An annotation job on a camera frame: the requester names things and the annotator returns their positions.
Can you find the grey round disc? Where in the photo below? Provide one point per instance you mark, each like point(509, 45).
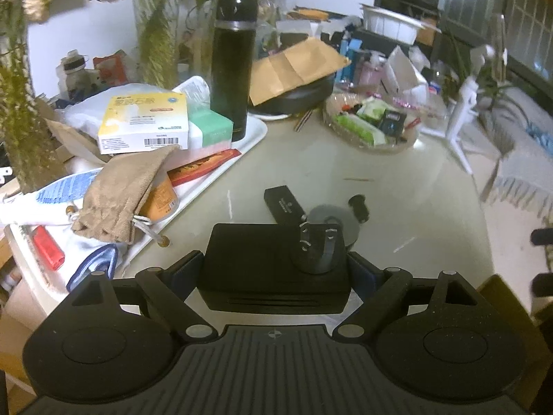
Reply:
point(348, 224)

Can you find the small glass jar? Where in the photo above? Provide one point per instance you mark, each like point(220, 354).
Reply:
point(73, 75)

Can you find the white plastic bag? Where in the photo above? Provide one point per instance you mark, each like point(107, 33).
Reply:
point(401, 73)

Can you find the grey fringed blanket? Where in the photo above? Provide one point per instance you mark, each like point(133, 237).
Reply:
point(522, 155)

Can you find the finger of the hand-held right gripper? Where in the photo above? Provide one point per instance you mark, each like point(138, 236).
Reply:
point(544, 285)
point(543, 237)

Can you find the red lighter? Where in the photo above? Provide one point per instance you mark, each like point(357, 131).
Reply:
point(47, 248)

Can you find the white plate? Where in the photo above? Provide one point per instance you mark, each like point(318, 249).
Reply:
point(268, 116)

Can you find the yellow white carton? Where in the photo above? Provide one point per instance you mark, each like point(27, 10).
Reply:
point(142, 121)

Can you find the glass bowl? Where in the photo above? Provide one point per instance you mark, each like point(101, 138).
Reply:
point(401, 145)

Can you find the pink soap bottle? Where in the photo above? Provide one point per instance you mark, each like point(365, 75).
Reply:
point(371, 71)

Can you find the white plastic container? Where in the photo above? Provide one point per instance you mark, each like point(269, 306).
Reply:
point(393, 24)

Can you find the brown paper envelope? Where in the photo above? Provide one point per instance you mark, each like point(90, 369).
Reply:
point(298, 67)

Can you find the black thermos bottle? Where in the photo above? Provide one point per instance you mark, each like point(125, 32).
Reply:
point(231, 73)

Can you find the glass vase with dried flowers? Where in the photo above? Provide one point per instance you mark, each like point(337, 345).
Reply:
point(26, 129)

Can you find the glass vase with green stems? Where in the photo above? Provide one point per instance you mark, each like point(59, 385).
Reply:
point(155, 47)

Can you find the white tray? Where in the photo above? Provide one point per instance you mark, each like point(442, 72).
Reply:
point(255, 132)

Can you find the slim black box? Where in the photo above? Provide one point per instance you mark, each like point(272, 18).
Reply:
point(283, 205)

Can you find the green tissue pack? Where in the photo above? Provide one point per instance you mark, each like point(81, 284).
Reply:
point(214, 132)

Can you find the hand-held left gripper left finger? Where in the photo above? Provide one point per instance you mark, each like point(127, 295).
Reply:
point(190, 274)

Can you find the red flat packet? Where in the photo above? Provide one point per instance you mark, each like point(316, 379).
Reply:
point(203, 166)

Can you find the black snack packet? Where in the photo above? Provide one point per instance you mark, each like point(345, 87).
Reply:
point(391, 125)

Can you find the pink clear plastic sleeve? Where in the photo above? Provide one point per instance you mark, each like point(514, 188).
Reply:
point(402, 103)

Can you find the white green packet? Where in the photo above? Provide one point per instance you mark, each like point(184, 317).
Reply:
point(373, 110)

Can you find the blue white pouch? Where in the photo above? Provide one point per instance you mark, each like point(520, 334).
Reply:
point(97, 263)

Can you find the black power adapter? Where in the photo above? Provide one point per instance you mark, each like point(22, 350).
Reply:
point(250, 263)

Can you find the white blue printed bag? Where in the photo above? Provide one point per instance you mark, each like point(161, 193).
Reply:
point(52, 192)

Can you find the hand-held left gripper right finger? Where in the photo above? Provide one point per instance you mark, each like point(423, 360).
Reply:
point(360, 274)

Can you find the black zip case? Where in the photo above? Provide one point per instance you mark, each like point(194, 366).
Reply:
point(302, 97)

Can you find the white gimbal tripod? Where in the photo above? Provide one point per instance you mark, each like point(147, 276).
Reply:
point(464, 95)

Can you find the brown cardboard box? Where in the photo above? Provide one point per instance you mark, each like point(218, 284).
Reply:
point(505, 294)

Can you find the orange packet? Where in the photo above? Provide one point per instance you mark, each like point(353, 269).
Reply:
point(162, 199)

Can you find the blue product box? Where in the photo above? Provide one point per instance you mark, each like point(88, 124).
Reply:
point(352, 58)

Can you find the green wipes pack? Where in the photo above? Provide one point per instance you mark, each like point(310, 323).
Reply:
point(360, 129)

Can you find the white plastic packet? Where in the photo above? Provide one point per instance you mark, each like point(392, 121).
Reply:
point(194, 93)

